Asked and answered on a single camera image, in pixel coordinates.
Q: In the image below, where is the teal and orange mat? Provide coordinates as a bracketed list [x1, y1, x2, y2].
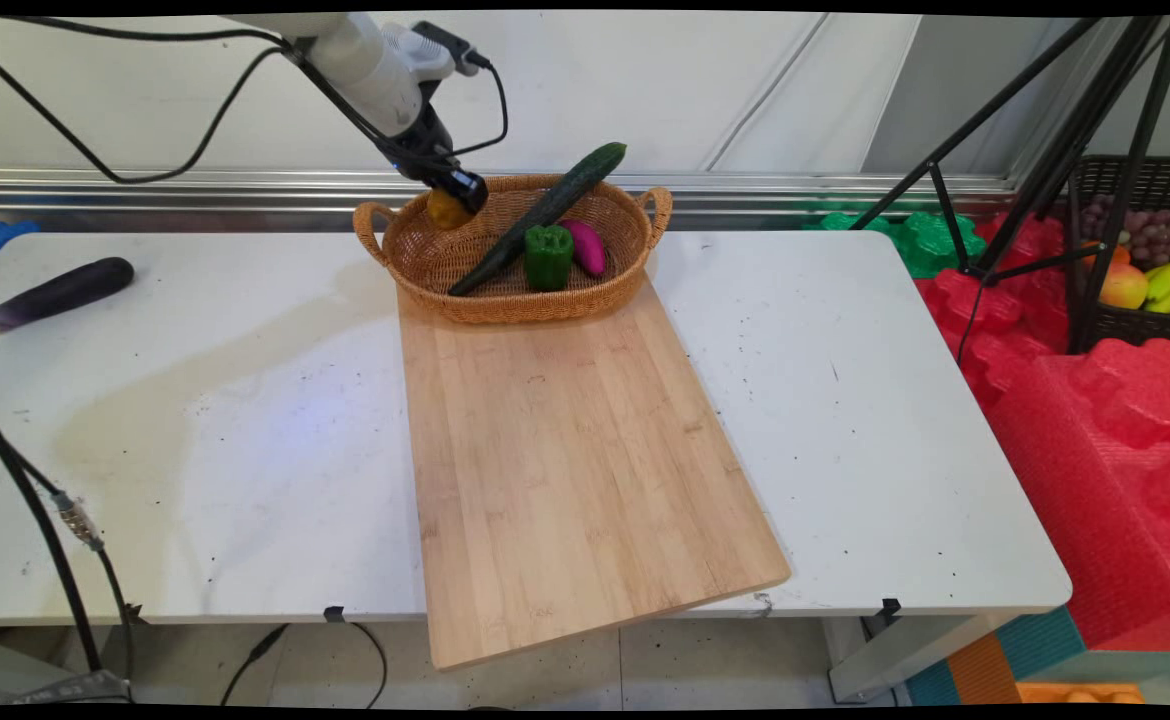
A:
[903, 604, 1088, 707]

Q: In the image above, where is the green foam mat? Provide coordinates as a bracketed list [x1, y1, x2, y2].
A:
[803, 203, 988, 280]

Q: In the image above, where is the wooden cutting board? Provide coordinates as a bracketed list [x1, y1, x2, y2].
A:
[397, 272, 793, 671]

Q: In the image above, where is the dark purple eggplant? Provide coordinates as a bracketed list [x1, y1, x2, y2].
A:
[0, 256, 136, 336]

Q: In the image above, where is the woven wicker basket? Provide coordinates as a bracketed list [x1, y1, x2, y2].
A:
[353, 174, 674, 326]

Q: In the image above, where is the thick black cable with connector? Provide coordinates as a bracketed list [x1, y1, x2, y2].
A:
[0, 393, 138, 705]

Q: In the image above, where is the white table leg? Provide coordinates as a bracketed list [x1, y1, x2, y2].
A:
[823, 611, 1011, 705]

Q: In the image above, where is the black camera cable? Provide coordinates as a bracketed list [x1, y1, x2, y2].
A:
[415, 55, 510, 163]

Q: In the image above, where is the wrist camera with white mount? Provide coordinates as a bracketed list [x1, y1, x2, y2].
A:
[381, 20, 492, 85]

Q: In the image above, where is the brown potato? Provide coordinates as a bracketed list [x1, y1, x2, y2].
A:
[426, 188, 476, 232]

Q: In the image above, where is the magenta sweet potato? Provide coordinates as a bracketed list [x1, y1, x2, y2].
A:
[557, 219, 608, 281]

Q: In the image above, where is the orange foam tray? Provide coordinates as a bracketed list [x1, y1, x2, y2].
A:
[1015, 682, 1146, 706]

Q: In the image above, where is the green bell pepper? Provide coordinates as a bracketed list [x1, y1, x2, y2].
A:
[524, 224, 576, 293]

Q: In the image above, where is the black floor cable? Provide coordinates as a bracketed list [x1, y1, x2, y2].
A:
[219, 621, 389, 710]

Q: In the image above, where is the red foam mat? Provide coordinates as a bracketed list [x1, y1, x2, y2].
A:
[913, 212, 1170, 653]

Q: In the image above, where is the purple grapes bunch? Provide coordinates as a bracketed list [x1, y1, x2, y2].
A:
[1080, 195, 1170, 267]

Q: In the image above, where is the black plastic crate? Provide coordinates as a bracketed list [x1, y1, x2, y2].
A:
[1063, 155, 1170, 354]

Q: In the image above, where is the blue foam piece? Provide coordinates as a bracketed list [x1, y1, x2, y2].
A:
[0, 219, 43, 275]

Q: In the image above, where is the aluminium wall rail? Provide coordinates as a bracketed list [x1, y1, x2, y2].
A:
[0, 167, 1021, 219]

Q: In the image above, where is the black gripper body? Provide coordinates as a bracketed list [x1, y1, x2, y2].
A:
[377, 98, 468, 189]

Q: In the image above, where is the red yellow apple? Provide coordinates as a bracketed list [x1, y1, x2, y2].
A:
[1098, 264, 1151, 311]

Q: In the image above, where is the long green cucumber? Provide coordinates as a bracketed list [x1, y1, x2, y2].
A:
[447, 142, 630, 298]

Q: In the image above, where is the black camera tripod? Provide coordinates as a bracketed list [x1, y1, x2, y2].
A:
[850, 14, 1170, 353]

